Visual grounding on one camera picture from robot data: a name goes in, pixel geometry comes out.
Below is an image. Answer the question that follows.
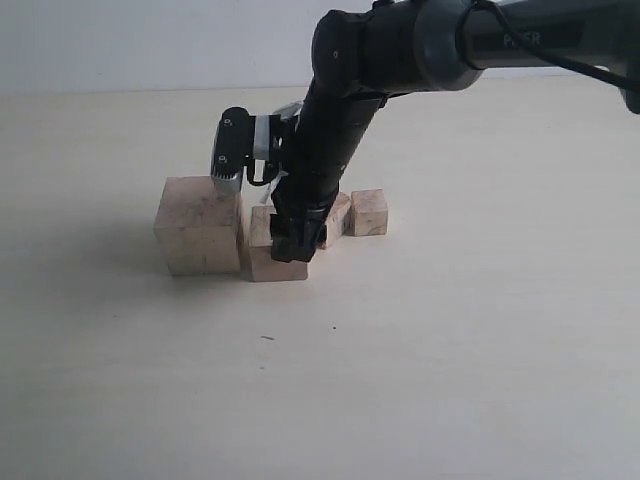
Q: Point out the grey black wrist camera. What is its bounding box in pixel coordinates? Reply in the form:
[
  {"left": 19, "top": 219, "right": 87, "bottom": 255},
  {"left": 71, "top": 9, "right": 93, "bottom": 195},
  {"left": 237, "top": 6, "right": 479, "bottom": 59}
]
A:
[{"left": 210, "top": 107, "right": 279, "bottom": 195}]

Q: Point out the smallest wooden cube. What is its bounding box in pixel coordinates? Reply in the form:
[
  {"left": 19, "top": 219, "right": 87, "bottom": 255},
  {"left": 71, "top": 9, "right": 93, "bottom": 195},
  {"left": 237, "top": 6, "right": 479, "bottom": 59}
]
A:
[{"left": 351, "top": 189, "right": 389, "bottom": 237}]

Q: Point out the second largest wooden cube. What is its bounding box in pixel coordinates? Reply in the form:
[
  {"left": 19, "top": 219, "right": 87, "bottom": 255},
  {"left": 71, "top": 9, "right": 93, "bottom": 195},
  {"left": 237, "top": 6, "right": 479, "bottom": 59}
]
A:
[{"left": 248, "top": 205, "right": 308, "bottom": 283}]

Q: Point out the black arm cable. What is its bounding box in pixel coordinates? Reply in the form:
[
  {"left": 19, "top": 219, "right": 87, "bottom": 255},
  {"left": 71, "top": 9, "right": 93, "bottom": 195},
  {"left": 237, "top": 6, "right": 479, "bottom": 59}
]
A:
[{"left": 469, "top": 0, "right": 636, "bottom": 91}]

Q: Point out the third largest wooden cube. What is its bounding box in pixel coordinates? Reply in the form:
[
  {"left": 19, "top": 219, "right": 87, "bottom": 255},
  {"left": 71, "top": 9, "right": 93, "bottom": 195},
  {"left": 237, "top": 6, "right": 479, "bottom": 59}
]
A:
[{"left": 320, "top": 192, "right": 351, "bottom": 249}]

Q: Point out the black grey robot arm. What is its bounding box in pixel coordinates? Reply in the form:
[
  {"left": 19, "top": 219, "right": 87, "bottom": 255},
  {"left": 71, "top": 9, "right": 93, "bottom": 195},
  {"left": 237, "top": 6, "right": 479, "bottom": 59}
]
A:
[{"left": 270, "top": 1, "right": 639, "bottom": 262}]

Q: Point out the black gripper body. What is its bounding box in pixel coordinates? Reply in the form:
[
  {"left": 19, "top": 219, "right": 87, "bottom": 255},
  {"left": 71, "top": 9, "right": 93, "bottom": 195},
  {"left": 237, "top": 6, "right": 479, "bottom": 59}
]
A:
[{"left": 271, "top": 92, "right": 387, "bottom": 220}]

